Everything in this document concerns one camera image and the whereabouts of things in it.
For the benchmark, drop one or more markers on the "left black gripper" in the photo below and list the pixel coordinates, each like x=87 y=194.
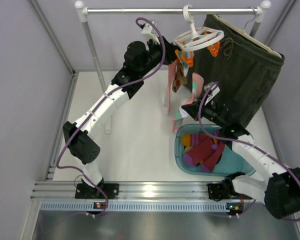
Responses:
x=166 y=50

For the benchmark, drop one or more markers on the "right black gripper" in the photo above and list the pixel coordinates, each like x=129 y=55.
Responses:
x=195 y=110

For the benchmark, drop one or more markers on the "brown argyle sock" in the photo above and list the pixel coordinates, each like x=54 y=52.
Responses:
x=189 y=150
x=179 y=77

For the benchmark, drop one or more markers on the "white clip sock hanger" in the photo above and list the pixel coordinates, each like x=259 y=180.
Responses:
x=197 y=38

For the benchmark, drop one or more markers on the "pink patterned sock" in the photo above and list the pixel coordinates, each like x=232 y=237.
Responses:
x=195 y=91
x=209 y=165

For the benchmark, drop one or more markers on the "maroon purple sock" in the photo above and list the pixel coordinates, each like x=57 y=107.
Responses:
x=200 y=155
x=197 y=140

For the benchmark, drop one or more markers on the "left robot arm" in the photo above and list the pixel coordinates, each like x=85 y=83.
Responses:
x=139 y=59

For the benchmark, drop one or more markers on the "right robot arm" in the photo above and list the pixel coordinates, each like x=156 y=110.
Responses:
x=279 y=188

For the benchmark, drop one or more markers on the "olive green shorts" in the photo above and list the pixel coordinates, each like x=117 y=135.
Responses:
x=245 y=68

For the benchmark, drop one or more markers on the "teal plastic basin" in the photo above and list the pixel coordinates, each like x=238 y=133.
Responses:
x=230 y=162

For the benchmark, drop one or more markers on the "white clothes rack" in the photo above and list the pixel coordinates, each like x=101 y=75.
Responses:
x=83 y=13

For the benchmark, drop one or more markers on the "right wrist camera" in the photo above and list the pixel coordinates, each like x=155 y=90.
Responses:
x=211 y=90

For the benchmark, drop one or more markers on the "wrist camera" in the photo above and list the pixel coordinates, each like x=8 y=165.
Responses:
x=149 y=33
x=211 y=90

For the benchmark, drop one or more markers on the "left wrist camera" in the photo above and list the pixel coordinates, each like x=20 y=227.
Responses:
x=149 y=33

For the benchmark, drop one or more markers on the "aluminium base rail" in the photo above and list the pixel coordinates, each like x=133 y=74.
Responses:
x=139 y=197

